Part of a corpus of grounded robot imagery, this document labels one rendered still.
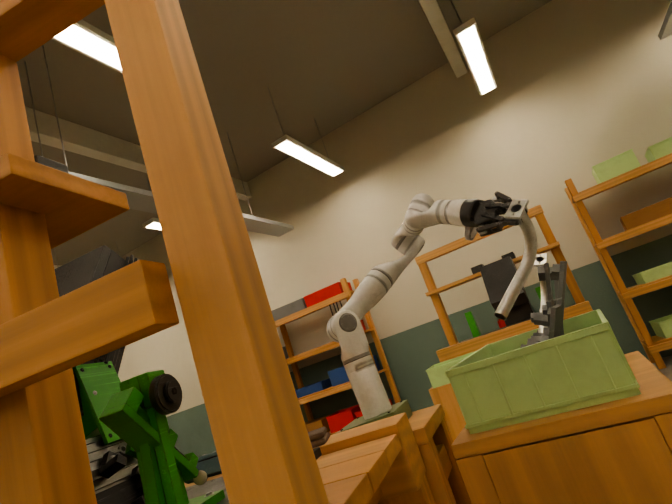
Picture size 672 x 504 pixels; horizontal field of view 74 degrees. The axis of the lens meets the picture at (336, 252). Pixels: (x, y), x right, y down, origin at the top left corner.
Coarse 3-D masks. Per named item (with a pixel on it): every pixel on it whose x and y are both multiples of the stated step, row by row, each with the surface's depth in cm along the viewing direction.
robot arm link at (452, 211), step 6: (450, 204) 123; (456, 204) 121; (450, 210) 122; (456, 210) 120; (450, 216) 122; (456, 216) 120; (450, 222) 124; (456, 222) 122; (468, 228) 124; (474, 228) 125; (468, 234) 124; (474, 234) 125
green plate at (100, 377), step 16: (80, 368) 111; (96, 368) 115; (112, 368) 119; (80, 384) 108; (96, 384) 111; (112, 384) 116; (96, 400) 108; (96, 416) 106; (96, 432) 109; (112, 432) 106
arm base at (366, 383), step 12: (360, 360) 136; (372, 360) 139; (348, 372) 138; (360, 372) 135; (372, 372) 136; (360, 384) 135; (372, 384) 134; (360, 396) 135; (372, 396) 133; (384, 396) 135; (360, 408) 136; (372, 408) 133; (384, 408) 133
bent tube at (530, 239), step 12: (516, 204) 110; (504, 216) 109; (516, 216) 107; (528, 216) 110; (528, 228) 111; (528, 240) 113; (528, 252) 114; (528, 264) 113; (516, 276) 112; (516, 288) 110; (504, 300) 109; (504, 312) 108
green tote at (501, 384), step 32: (576, 320) 160; (480, 352) 158; (512, 352) 114; (544, 352) 110; (576, 352) 107; (608, 352) 104; (480, 384) 117; (512, 384) 113; (544, 384) 110; (576, 384) 107; (608, 384) 104; (480, 416) 116; (512, 416) 113; (544, 416) 110
